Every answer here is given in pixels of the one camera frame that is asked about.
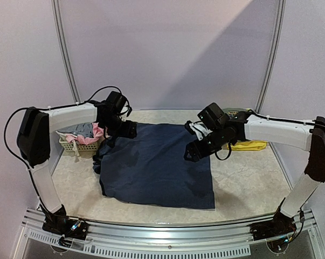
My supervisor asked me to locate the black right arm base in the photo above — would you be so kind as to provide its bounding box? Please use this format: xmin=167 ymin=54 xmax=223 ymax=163
xmin=249 ymin=204 xmax=305 ymax=243

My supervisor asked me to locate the grey garment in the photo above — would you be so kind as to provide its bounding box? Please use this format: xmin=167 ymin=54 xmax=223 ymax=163
xmin=56 ymin=122 xmax=94 ymax=138

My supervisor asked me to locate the green printed folded t-shirt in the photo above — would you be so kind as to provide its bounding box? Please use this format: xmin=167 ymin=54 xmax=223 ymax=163
xmin=223 ymin=108 xmax=247 ymax=118

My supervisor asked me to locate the aluminium frame post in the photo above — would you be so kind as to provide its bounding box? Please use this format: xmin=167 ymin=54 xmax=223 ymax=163
xmin=255 ymin=0 xmax=286 ymax=115
xmin=51 ymin=0 xmax=81 ymax=102

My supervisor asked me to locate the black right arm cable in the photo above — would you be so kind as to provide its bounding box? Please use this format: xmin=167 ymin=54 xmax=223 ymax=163
xmin=215 ymin=109 xmax=325 ymax=243

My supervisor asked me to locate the beige perforated laundry basket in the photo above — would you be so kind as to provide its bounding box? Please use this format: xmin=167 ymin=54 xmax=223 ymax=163
xmin=58 ymin=133 xmax=103 ymax=156

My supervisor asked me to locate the right aluminium frame post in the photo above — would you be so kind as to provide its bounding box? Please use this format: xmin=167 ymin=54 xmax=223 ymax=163
xmin=255 ymin=0 xmax=286 ymax=115

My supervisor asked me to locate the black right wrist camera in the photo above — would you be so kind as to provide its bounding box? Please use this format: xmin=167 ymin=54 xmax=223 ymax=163
xmin=197 ymin=103 xmax=230 ymax=131

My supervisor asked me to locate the aluminium front rail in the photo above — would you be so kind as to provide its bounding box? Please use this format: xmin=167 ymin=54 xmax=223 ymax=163
xmin=13 ymin=209 xmax=325 ymax=258

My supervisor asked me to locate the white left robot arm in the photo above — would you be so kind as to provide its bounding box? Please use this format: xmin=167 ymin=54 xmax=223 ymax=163
xmin=17 ymin=100 xmax=137 ymax=234

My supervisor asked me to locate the pink garment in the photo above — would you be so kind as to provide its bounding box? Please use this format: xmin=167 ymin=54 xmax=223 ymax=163
xmin=59 ymin=122 xmax=104 ymax=145

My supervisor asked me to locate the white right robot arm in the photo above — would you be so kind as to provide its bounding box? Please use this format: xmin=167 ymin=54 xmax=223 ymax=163
xmin=184 ymin=110 xmax=325 ymax=235

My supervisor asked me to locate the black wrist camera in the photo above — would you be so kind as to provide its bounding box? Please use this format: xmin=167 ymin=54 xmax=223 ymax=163
xmin=197 ymin=103 xmax=230 ymax=131
xmin=106 ymin=91 xmax=133 ymax=117

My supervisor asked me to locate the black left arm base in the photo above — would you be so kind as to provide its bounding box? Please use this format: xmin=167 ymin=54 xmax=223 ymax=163
xmin=42 ymin=205 xmax=89 ymax=240

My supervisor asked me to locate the yellow folded t-shirt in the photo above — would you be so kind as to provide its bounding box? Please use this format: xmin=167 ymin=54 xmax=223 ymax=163
xmin=230 ymin=140 xmax=267 ymax=151

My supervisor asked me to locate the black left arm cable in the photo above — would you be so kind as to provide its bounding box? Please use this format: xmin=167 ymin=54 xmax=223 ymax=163
xmin=3 ymin=85 xmax=125 ymax=206

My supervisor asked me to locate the left aluminium frame post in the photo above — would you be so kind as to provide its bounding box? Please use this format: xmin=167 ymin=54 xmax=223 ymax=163
xmin=51 ymin=0 xmax=81 ymax=102

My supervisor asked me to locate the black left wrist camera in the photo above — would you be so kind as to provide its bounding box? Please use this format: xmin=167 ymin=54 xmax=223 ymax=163
xmin=106 ymin=91 xmax=133 ymax=117

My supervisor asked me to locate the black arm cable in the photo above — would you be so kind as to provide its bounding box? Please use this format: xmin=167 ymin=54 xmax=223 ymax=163
xmin=215 ymin=109 xmax=325 ymax=243
xmin=3 ymin=85 xmax=125 ymax=206

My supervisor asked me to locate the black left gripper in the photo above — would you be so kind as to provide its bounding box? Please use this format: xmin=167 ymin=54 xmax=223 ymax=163
xmin=102 ymin=114 xmax=137 ymax=139

